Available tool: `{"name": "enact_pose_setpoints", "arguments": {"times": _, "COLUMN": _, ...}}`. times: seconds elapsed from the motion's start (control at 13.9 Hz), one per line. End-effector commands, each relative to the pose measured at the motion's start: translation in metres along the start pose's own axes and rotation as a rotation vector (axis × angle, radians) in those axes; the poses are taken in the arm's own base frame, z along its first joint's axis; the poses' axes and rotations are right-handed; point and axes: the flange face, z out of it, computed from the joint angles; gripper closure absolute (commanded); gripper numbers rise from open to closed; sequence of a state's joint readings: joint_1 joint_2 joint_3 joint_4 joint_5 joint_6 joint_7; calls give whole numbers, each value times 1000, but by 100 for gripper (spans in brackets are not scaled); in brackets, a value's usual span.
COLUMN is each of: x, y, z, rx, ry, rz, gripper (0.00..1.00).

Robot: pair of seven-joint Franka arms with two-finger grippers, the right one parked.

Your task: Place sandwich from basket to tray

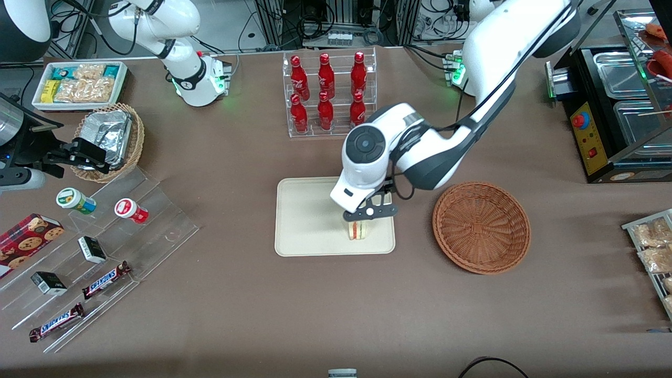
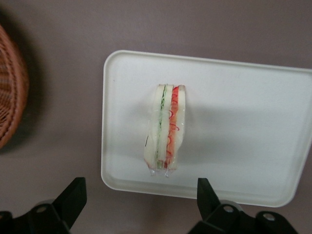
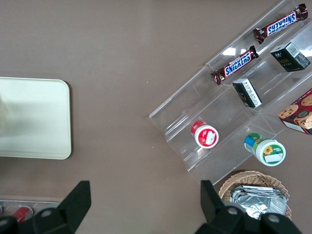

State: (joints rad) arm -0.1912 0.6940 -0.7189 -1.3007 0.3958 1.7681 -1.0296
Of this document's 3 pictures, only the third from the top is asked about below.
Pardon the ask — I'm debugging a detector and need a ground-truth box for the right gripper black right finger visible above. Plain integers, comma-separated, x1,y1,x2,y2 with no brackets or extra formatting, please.
194,180,303,234

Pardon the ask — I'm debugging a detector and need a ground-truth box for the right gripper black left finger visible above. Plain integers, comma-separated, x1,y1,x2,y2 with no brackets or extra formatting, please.
0,180,92,234

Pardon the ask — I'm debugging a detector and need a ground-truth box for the light wicker basket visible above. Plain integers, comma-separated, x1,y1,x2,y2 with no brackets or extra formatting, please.
218,170,293,221

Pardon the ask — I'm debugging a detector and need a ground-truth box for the cream rectangular plastic tray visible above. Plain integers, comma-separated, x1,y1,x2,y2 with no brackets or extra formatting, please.
0,77,72,160

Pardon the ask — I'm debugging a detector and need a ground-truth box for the silver foil wrapped pack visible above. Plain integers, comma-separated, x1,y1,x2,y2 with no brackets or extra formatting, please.
230,184,290,220

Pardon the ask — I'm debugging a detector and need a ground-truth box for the red soda bottle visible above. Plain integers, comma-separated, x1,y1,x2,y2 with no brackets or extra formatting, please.
12,206,34,224

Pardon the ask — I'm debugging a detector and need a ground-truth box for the clear acrylic bottle rack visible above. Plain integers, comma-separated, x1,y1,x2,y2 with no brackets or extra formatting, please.
0,199,61,219

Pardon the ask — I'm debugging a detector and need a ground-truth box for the red lidded snack cup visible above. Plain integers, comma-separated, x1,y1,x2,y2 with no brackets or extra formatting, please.
190,120,219,149

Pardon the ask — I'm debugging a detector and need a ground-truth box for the green sunflower label cup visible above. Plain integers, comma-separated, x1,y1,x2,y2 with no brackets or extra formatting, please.
243,133,287,167

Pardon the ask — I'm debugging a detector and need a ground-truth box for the clear acrylic stepped stand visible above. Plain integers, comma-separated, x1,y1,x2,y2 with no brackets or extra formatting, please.
148,63,286,186
206,0,312,137

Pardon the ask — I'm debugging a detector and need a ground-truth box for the small dark green box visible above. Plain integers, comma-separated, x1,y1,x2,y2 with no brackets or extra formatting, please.
232,78,263,109
270,41,312,73

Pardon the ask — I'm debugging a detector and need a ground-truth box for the red chocolate chip cookie box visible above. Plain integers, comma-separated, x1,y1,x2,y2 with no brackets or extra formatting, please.
277,87,312,136

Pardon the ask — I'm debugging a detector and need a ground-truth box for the Snickers chocolate bar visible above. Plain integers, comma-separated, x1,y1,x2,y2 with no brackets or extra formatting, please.
253,3,309,45
210,45,259,85

